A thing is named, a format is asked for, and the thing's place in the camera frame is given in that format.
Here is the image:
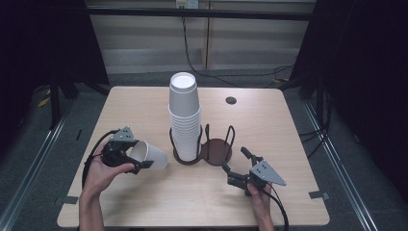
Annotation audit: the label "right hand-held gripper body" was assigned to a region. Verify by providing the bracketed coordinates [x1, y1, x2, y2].
[227, 160, 288, 197]

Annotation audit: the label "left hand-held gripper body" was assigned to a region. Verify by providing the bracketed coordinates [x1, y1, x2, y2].
[101, 125, 140, 168]

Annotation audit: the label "white disposable paper cup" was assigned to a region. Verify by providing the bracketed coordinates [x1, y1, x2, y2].
[129, 140, 170, 171]

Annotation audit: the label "black wire wooden cup holder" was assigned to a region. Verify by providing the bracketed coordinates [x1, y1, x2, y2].
[168, 123, 237, 167]

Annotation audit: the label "stack of white cups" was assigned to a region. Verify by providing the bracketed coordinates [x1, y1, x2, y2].
[167, 71, 203, 163]

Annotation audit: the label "person's right hand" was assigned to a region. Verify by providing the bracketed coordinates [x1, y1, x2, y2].
[246, 184, 274, 222]

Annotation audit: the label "person's left hand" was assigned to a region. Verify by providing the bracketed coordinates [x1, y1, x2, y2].
[82, 141, 136, 197]

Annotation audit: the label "grey tape strip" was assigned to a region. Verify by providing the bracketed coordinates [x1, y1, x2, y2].
[308, 190, 331, 201]
[54, 195, 80, 206]

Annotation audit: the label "dark curtain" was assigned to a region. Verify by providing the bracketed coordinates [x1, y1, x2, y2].
[0, 0, 111, 155]
[290, 0, 408, 203]

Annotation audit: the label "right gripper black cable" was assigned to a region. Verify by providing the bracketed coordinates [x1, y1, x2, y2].
[262, 182, 290, 231]

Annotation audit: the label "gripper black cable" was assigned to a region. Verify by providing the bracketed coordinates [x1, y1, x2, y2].
[262, 182, 290, 231]
[81, 128, 120, 191]

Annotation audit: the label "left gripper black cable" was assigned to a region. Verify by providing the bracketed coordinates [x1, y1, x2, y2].
[81, 128, 120, 191]

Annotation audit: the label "black floor cables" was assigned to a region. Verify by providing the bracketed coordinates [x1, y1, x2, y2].
[299, 86, 334, 159]

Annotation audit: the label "metal floor rail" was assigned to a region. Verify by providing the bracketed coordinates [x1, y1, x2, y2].
[0, 98, 75, 231]
[302, 100, 380, 231]

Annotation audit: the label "black wall socket cable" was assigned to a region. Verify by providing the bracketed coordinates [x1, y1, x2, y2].
[180, 6, 294, 89]

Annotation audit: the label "white wall socket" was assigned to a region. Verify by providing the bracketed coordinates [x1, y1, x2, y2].
[175, 0, 200, 10]

